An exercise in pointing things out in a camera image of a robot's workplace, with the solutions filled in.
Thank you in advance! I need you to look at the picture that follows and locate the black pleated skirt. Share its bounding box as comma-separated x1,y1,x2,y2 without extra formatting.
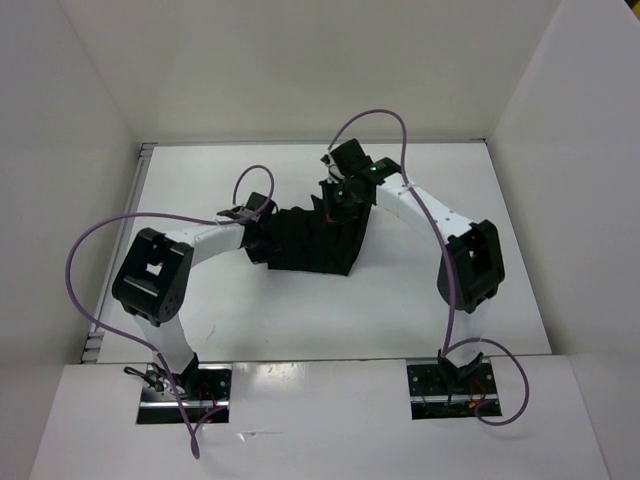
249,196,369,276

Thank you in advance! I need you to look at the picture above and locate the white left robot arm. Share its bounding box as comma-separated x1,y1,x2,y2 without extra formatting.
112,221,277,400

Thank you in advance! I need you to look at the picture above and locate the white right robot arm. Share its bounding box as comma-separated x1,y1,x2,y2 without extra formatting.
320,166,505,393

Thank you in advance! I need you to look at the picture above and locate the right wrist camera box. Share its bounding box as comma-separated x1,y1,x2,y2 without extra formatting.
321,139,400,181

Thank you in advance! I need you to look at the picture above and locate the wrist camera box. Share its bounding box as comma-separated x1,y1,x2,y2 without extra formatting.
321,139,400,181
217,192,276,222

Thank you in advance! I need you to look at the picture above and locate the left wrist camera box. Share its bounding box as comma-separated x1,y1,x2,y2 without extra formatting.
217,192,276,222

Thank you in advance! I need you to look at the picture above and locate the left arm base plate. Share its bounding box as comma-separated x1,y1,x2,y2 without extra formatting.
123,364,233,425

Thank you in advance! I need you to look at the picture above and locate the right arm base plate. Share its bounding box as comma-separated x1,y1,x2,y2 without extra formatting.
406,359,502,420

